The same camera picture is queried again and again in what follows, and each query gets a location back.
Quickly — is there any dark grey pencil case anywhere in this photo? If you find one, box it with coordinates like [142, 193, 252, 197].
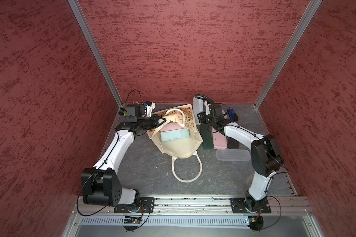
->
[227, 137, 239, 150]

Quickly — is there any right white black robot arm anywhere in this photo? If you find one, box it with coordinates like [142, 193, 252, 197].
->
[193, 99, 284, 213]

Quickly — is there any light grey pencil case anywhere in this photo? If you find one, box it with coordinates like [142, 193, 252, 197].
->
[193, 95, 210, 118]

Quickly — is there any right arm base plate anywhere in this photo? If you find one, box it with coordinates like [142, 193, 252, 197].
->
[230, 197, 272, 214]

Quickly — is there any blue stapler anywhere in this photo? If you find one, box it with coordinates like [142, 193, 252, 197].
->
[227, 107, 238, 122]

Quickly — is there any clear plastic pencil case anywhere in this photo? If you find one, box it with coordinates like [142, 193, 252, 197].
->
[216, 149, 251, 162]

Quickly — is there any light blue pencil case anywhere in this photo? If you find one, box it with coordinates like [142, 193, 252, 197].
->
[160, 128, 190, 142]

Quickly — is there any cream floral canvas tote bag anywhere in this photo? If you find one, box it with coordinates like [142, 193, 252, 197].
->
[147, 104, 203, 183]

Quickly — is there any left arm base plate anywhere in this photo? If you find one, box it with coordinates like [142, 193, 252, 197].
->
[114, 197, 155, 214]

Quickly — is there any green pencil case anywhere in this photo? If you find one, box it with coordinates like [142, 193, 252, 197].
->
[199, 124, 214, 150]

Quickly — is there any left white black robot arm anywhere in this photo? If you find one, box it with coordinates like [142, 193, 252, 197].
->
[81, 101, 166, 208]

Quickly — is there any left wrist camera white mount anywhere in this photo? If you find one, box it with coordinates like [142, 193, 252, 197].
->
[144, 101, 155, 118]

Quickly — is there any aluminium front rail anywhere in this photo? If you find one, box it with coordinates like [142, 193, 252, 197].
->
[74, 195, 312, 215]

